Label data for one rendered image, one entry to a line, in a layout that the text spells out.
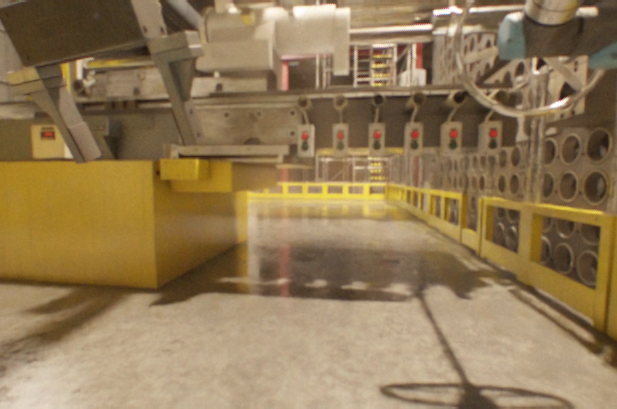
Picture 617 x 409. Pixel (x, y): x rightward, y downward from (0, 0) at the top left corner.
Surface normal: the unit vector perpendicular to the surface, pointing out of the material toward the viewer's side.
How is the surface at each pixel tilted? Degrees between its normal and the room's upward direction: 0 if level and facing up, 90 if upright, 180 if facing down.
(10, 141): 90
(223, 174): 90
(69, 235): 90
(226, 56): 90
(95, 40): 113
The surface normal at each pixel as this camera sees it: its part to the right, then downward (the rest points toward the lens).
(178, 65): -0.09, 0.47
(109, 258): -0.15, 0.07
